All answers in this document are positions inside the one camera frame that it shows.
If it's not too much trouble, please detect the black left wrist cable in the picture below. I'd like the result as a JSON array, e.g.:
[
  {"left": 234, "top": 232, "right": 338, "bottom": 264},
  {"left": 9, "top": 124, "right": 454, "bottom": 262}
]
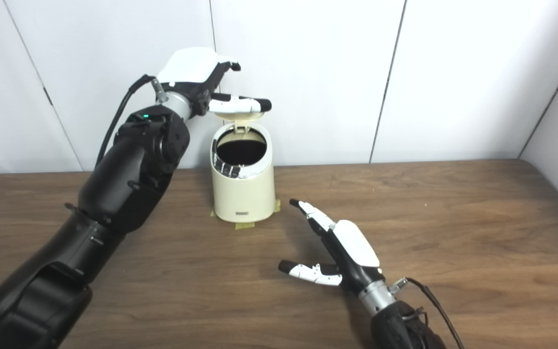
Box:
[{"left": 95, "top": 74, "right": 163, "bottom": 168}]

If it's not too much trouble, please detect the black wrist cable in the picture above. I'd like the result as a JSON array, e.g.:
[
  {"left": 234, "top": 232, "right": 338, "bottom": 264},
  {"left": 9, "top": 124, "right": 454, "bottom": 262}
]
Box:
[
  {"left": 389, "top": 277, "right": 466, "bottom": 349},
  {"left": 95, "top": 74, "right": 163, "bottom": 168}
]

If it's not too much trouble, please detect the cream-colored bin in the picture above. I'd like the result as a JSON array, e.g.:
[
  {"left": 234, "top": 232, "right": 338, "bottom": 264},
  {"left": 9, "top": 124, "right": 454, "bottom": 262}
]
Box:
[{"left": 210, "top": 124, "right": 276, "bottom": 223}]

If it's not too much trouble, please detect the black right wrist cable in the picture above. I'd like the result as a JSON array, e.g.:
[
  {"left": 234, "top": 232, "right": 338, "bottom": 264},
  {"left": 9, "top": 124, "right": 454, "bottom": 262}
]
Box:
[{"left": 389, "top": 277, "right": 466, "bottom": 349}]

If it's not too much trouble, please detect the round cream bin lid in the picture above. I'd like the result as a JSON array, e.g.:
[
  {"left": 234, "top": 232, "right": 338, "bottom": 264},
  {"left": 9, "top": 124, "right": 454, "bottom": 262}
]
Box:
[{"left": 209, "top": 109, "right": 265, "bottom": 134}]

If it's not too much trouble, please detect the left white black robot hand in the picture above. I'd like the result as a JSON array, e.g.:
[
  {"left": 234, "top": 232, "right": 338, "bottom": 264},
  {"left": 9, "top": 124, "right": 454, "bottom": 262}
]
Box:
[{"left": 155, "top": 47, "right": 272, "bottom": 117}]

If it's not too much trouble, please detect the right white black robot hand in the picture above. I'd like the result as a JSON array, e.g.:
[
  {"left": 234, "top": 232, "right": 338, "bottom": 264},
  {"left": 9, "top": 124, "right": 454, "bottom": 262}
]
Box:
[{"left": 278, "top": 199, "right": 386, "bottom": 294}]

